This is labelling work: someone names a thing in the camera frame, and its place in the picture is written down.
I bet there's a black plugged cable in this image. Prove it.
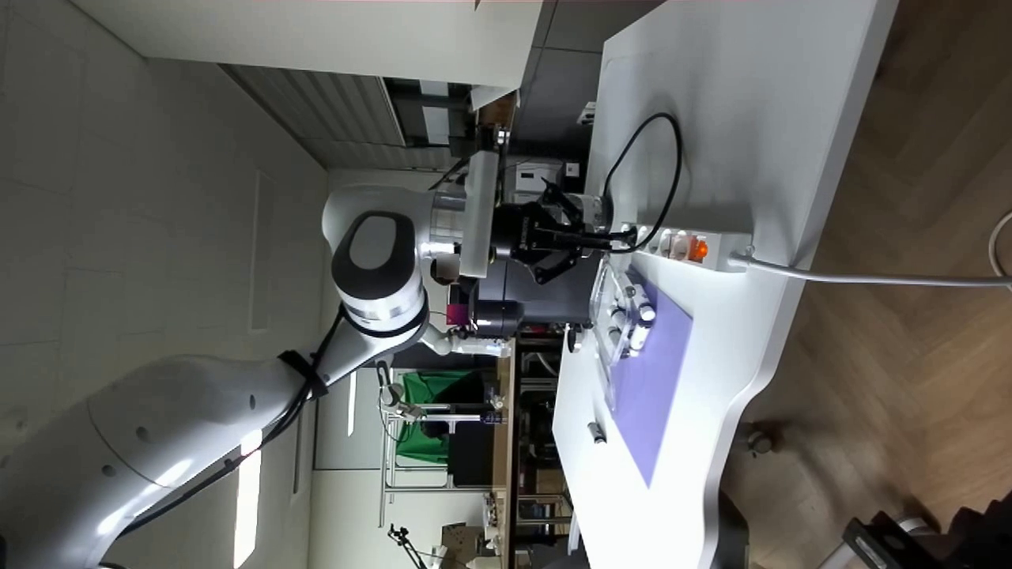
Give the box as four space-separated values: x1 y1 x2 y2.
602 111 685 256

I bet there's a clear plastic container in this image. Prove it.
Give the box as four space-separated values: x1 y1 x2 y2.
593 259 659 366

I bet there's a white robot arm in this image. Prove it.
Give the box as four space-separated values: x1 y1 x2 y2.
0 151 638 569

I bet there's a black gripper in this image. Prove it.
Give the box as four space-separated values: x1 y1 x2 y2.
492 182 636 284

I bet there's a white power strip cord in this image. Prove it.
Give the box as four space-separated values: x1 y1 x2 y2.
725 209 1012 294

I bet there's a purple mat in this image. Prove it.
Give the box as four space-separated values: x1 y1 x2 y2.
606 288 693 479

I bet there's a white extension power strip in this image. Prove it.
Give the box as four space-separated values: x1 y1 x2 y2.
646 206 752 271

